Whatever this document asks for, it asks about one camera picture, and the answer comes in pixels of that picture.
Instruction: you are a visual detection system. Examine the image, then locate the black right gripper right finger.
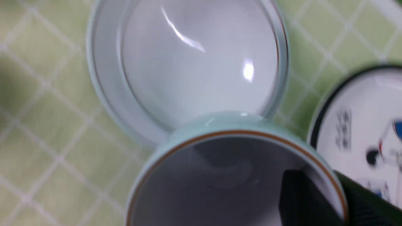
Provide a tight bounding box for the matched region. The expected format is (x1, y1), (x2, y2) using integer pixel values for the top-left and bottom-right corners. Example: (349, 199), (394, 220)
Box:
(335, 171), (402, 226)

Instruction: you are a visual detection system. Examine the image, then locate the light blue cup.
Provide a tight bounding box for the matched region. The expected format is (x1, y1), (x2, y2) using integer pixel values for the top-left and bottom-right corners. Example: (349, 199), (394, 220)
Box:
(125, 112), (349, 226)

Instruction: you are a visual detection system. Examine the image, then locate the light green checkered tablecloth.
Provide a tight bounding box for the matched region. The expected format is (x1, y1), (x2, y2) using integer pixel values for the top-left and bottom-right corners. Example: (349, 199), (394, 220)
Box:
(0, 0), (401, 226)

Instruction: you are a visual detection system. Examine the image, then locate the light blue bowl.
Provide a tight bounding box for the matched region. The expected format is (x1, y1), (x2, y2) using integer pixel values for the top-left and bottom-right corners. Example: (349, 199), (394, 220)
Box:
(122, 0), (278, 128)

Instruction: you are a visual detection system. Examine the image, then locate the white plate with cartoon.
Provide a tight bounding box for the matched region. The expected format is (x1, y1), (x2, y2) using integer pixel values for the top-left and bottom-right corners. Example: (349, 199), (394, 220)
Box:
(306, 64), (402, 208)

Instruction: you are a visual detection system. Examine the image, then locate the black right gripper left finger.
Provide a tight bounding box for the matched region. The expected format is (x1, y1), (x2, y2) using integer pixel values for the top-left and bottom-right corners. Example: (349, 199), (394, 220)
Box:
(279, 170), (344, 226)

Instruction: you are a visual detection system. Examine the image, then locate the light blue plate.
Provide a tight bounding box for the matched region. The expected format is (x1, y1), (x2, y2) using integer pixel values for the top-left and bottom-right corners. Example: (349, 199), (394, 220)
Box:
(87, 0), (290, 148)

